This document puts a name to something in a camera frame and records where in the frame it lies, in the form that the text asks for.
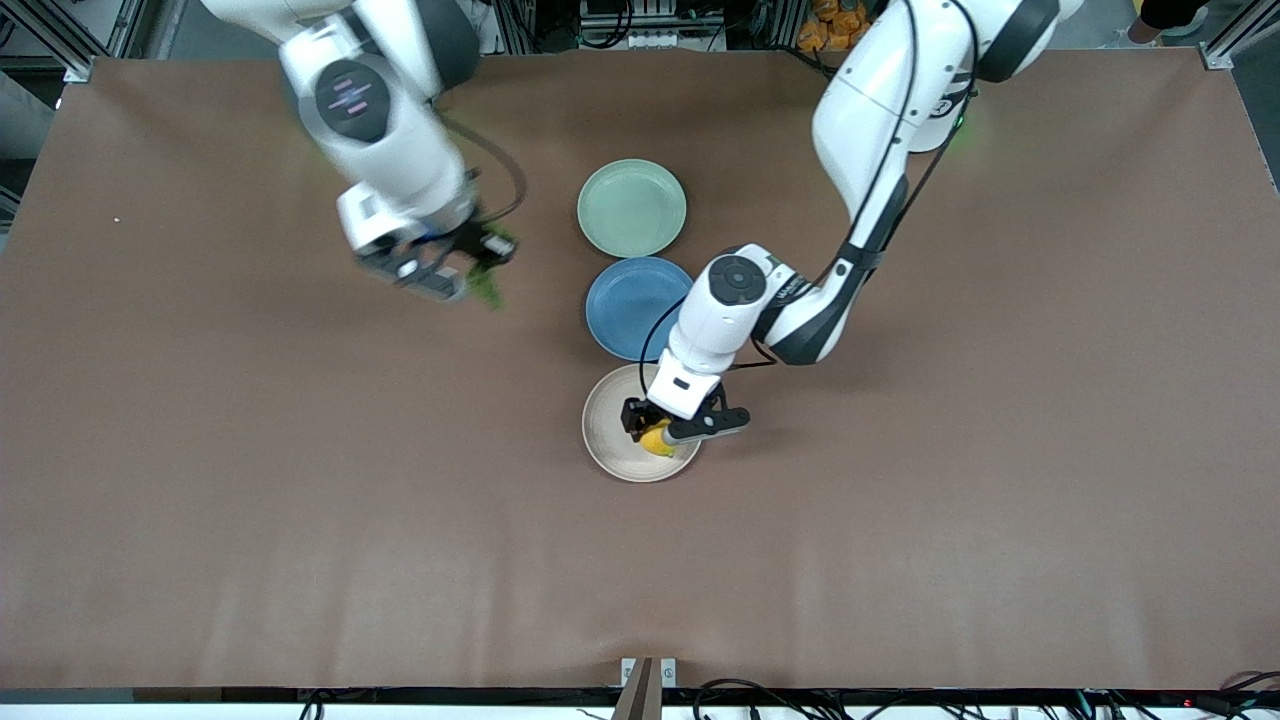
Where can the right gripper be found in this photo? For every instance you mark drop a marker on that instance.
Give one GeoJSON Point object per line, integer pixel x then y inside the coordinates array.
{"type": "Point", "coordinates": [477, 244]}

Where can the metal bracket with wooden strip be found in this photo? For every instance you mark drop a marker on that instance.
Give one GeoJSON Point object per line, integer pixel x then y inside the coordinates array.
{"type": "Point", "coordinates": [647, 688]}

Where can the yellow lemon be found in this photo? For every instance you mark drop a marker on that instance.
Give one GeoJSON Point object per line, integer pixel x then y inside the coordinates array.
{"type": "Point", "coordinates": [655, 441]}

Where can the pale green plate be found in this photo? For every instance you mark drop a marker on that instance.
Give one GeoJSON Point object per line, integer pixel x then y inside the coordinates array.
{"type": "Point", "coordinates": [632, 208]}

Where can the off-white plate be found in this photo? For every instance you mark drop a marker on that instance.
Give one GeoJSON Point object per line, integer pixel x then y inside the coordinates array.
{"type": "Point", "coordinates": [612, 435]}

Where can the aluminium frame post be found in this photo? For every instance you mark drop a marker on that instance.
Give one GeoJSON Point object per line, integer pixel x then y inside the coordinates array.
{"type": "Point", "coordinates": [45, 35]}
{"type": "Point", "coordinates": [1240, 35]}

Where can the blue plate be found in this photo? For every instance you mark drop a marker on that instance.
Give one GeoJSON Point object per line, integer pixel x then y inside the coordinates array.
{"type": "Point", "coordinates": [630, 305]}

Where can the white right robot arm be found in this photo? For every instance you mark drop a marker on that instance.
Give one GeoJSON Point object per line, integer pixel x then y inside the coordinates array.
{"type": "Point", "coordinates": [370, 100]}

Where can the green lettuce leaf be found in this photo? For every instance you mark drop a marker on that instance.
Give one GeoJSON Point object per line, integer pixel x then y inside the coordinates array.
{"type": "Point", "coordinates": [490, 285]}

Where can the orange objects pile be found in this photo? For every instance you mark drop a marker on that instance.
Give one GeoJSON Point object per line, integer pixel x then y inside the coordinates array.
{"type": "Point", "coordinates": [835, 22]}

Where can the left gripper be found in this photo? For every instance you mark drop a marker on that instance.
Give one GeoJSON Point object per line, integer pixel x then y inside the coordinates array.
{"type": "Point", "coordinates": [634, 414]}

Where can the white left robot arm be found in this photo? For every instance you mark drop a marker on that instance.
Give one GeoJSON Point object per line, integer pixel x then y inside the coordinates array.
{"type": "Point", "coordinates": [870, 130]}

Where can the person's shoe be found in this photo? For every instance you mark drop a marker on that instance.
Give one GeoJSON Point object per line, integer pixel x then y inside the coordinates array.
{"type": "Point", "coordinates": [1165, 18]}

